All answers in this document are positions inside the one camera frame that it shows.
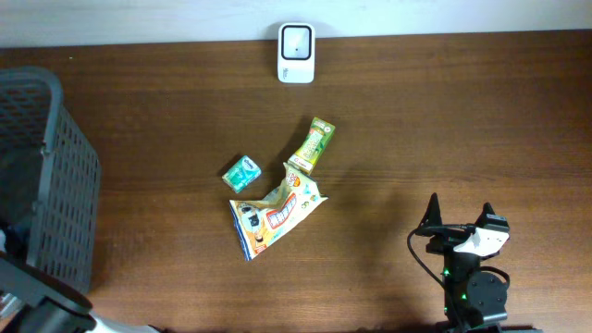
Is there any white barcode scanner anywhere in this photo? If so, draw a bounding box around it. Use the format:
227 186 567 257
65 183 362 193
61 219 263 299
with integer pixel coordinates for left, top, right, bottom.
277 22 316 84

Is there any green juice carton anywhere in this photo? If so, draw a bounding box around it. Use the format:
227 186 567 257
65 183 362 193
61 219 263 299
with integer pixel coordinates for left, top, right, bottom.
288 117 335 175

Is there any teal tissue pack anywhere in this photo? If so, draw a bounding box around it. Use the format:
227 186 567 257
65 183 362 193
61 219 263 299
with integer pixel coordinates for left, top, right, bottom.
222 155 262 193

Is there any yellow snack bag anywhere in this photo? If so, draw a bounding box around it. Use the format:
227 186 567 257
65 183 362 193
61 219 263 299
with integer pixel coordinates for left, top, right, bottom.
229 163 328 261

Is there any grey plastic mesh basket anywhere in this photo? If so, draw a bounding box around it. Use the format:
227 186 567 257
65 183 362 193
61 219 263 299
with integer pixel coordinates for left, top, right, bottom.
1 67 102 293

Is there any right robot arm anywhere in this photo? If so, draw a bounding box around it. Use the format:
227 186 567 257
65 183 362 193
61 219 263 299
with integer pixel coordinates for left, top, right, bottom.
407 194 511 332

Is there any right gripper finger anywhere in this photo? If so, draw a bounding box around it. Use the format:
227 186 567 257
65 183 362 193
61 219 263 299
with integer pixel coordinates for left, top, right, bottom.
475 203 498 227
418 192 443 229

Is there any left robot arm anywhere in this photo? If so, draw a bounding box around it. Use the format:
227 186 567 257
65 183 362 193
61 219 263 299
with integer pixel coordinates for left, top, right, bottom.
1 221 159 333

